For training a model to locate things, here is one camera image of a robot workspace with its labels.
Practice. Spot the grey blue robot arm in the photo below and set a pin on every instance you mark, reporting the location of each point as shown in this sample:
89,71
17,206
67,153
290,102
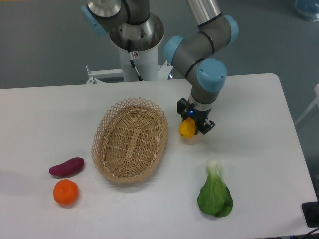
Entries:
190,57

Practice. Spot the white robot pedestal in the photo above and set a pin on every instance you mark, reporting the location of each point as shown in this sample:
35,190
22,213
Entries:
138,51

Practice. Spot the white frame right edge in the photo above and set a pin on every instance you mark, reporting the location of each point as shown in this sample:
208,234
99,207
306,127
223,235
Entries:
310,110

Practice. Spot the orange tangerine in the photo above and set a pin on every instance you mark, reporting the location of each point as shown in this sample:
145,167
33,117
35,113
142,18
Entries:
65,192

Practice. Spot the black device at edge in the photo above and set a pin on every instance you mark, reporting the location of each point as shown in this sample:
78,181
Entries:
311,213

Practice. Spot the yellow mango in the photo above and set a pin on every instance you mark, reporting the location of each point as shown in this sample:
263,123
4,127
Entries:
187,128

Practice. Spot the green bok choy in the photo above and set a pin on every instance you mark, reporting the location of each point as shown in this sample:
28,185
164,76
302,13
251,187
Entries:
214,197

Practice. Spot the purple sweet potato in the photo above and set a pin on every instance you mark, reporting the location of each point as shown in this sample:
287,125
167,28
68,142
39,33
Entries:
67,168

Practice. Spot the woven wicker basket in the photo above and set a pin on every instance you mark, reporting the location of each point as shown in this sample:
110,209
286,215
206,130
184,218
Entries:
130,140

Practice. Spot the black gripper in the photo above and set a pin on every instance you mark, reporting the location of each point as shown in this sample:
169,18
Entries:
186,109

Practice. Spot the blue object top right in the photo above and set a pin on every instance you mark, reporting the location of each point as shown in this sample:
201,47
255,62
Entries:
308,9

